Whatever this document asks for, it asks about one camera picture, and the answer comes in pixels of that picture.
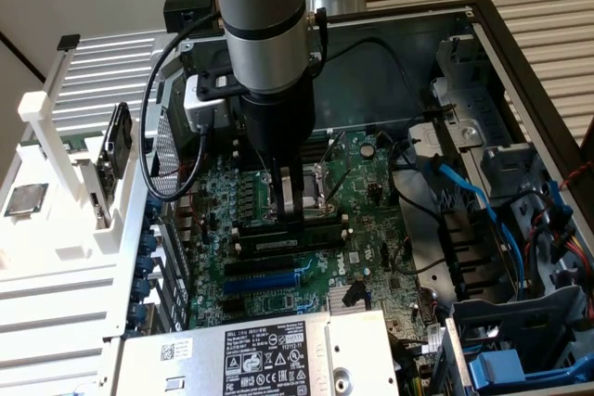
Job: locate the blue plastic drive tray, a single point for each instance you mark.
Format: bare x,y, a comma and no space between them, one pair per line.
496,368

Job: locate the silver stacked USB block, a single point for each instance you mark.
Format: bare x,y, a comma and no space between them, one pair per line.
186,205

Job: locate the silver CPU chip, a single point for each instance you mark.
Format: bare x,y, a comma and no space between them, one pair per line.
27,200

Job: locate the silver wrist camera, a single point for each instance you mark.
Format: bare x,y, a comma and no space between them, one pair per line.
197,111

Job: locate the silver coin cell battery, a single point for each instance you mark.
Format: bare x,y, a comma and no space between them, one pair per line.
368,150

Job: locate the blue expansion slot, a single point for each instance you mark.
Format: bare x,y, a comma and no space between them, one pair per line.
260,283

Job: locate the white parts rack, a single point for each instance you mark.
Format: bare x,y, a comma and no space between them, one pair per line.
69,238

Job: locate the green motherboard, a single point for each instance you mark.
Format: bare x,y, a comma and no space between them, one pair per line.
371,210

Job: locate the black card in rack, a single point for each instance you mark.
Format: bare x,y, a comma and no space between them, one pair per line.
117,136

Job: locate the black box device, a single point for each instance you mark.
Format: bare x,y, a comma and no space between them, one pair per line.
185,4

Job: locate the silver USB port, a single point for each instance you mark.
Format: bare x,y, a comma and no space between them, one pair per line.
185,221
187,234

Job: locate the silver finned heatsink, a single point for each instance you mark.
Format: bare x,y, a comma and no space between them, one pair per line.
335,296

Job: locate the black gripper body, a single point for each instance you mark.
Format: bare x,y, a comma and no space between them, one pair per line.
278,127

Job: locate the metal socket cover frame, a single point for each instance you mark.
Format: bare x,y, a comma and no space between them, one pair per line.
320,175

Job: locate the green graphics card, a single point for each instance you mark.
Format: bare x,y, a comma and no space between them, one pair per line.
79,143

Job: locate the grey metal drive cage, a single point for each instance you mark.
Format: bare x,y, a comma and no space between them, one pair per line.
506,169

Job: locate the grey metal PC case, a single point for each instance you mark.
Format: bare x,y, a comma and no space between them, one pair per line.
371,90

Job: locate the silver power supply unit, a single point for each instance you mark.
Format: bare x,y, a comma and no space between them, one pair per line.
139,368

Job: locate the long black expansion slot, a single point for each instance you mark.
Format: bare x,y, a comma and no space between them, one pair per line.
260,268

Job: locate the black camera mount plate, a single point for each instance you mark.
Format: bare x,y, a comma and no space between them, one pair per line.
209,90

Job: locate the short black expansion slot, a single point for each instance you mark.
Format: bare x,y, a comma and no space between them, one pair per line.
234,305

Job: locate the metal CPU socket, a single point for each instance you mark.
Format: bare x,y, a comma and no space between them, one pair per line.
308,182

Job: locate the thin metal locking lever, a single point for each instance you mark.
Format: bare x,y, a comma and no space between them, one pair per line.
263,167

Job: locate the silver ethernet port block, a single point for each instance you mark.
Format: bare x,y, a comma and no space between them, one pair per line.
188,188

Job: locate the black plastic disk bay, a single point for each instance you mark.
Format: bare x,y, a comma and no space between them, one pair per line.
468,247

